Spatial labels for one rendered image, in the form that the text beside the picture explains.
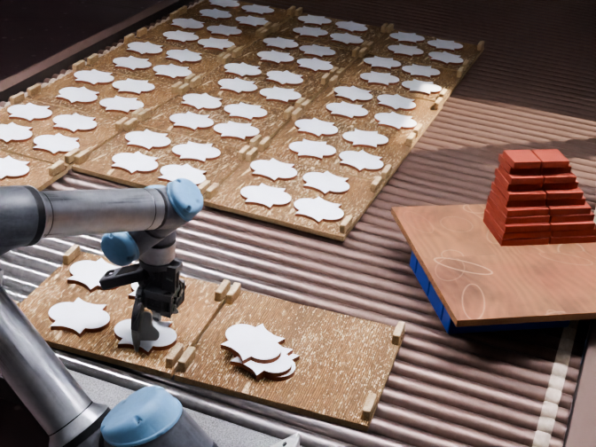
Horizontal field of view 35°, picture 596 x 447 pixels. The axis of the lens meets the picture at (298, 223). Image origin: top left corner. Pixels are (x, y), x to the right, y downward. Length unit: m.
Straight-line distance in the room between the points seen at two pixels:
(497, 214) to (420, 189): 0.52
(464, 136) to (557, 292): 1.13
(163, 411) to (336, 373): 0.63
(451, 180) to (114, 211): 1.50
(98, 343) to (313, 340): 0.46
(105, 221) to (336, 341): 0.70
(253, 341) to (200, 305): 0.21
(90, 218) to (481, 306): 0.91
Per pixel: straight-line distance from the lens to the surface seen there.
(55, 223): 1.55
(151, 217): 1.69
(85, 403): 1.59
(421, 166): 2.98
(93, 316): 2.15
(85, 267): 2.32
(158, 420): 1.47
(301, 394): 1.96
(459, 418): 2.00
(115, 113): 3.17
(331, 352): 2.08
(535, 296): 2.19
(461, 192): 2.87
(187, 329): 2.12
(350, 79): 3.56
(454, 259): 2.27
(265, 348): 2.02
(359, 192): 2.73
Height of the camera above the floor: 2.18
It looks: 29 degrees down
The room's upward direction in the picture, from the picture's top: 5 degrees clockwise
